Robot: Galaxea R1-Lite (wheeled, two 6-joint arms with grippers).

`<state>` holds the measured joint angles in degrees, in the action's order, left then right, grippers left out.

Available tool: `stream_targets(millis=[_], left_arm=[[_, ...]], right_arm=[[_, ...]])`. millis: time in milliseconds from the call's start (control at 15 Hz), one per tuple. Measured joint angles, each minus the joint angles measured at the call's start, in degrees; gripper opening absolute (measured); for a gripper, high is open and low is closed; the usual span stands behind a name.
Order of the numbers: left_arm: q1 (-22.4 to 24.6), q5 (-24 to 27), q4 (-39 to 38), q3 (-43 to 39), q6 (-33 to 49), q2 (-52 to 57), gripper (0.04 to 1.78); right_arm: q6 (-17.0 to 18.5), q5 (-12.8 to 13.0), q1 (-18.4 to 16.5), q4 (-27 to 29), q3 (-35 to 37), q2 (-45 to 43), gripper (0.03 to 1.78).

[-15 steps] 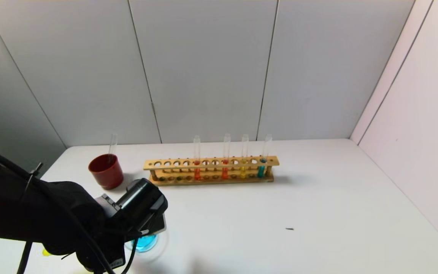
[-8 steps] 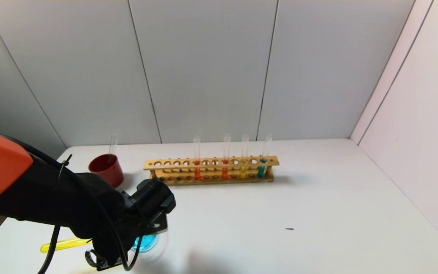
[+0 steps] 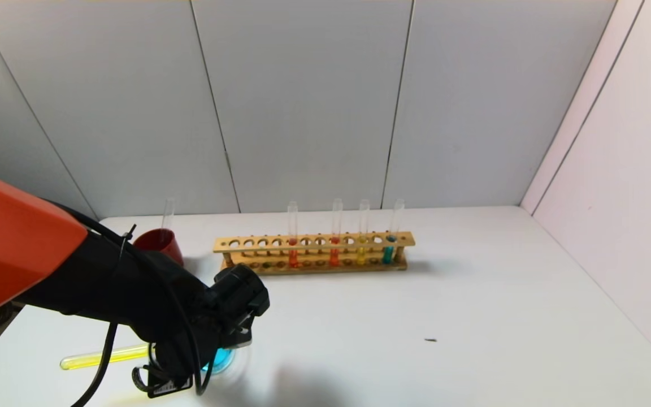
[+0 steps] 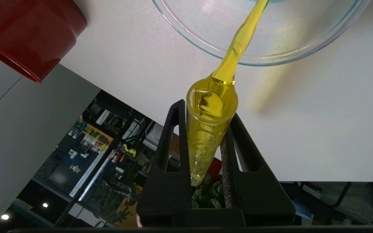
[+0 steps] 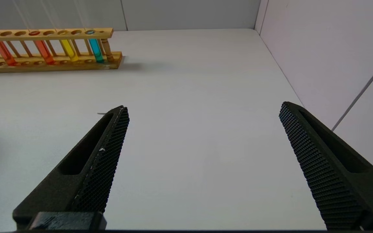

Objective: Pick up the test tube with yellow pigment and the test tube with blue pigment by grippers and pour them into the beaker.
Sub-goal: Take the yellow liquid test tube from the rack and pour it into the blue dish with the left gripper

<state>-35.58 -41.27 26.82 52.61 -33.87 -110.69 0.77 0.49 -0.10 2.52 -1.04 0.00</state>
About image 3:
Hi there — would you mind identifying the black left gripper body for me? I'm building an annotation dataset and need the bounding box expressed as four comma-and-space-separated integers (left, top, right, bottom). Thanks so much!
147, 343, 193, 399

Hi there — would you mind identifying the test tube with yellow liquid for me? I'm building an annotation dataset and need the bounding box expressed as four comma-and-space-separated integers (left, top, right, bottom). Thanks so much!
356, 199, 370, 266
60, 344, 152, 371

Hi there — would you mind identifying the test tube with blue liquid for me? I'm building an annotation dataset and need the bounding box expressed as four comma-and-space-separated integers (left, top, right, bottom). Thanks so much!
160, 198, 177, 233
381, 198, 405, 265

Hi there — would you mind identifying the clear glass beaker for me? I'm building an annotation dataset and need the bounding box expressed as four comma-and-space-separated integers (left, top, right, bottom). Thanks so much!
200, 334, 253, 386

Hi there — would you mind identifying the test tube with orange liquid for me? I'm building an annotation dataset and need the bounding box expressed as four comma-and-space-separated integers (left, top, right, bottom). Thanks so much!
329, 198, 344, 267
287, 201, 300, 269

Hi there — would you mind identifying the wooden test tube rack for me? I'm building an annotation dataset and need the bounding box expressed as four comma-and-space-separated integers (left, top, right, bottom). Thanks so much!
214, 231, 416, 278

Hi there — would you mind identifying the dark red plastic cup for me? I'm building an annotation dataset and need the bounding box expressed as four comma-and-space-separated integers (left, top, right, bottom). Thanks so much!
132, 228, 185, 267

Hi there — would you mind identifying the thick black cable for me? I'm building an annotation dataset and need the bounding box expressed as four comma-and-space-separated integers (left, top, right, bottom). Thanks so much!
70, 321, 120, 407

